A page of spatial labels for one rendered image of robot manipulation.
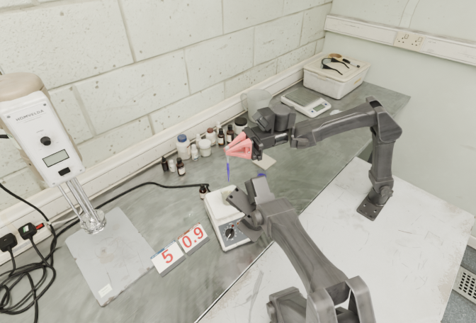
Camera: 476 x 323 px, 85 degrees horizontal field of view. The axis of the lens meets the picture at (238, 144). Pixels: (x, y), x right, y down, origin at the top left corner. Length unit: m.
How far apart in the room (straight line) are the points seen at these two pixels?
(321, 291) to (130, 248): 0.70
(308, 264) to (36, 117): 0.55
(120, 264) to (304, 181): 0.76
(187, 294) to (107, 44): 0.83
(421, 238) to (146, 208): 1.01
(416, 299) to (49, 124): 1.05
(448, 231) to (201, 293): 0.89
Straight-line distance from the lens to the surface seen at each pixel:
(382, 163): 1.00
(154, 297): 0.93
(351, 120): 0.84
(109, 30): 1.02
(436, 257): 1.15
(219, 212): 0.93
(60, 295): 1.04
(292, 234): 0.53
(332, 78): 1.75
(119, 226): 1.07
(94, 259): 1.04
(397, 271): 1.05
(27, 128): 0.62
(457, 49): 1.87
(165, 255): 0.94
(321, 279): 0.47
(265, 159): 1.22
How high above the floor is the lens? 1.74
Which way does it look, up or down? 40 degrees down
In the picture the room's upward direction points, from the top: straight up
